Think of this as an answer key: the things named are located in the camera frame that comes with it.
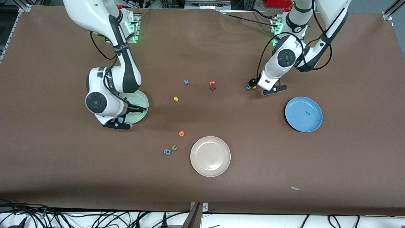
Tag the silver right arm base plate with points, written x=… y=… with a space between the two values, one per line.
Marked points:
x=134 y=31

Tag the red box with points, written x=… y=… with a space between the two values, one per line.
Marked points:
x=278 y=3

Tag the beige plate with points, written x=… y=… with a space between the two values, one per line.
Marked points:
x=210 y=156

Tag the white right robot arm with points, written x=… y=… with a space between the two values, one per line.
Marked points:
x=82 y=15

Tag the black power plug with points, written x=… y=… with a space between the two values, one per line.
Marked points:
x=164 y=221

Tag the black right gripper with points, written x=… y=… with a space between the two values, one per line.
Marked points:
x=134 y=109

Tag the green plate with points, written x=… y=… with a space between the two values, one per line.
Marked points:
x=143 y=100

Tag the white tape scrap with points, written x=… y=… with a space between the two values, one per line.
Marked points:
x=295 y=188

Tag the blue foam letter a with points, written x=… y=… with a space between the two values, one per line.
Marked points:
x=169 y=151

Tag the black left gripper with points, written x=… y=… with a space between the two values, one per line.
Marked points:
x=253 y=82

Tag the aluminium frame post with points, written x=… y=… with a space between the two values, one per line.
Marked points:
x=194 y=218

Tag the blue plate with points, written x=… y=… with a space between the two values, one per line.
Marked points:
x=300 y=118

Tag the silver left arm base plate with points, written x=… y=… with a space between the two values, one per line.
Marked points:
x=274 y=22

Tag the metal equipment rack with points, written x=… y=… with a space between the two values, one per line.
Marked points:
x=205 y=3

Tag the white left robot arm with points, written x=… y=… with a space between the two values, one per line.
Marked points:
x=278 y=66

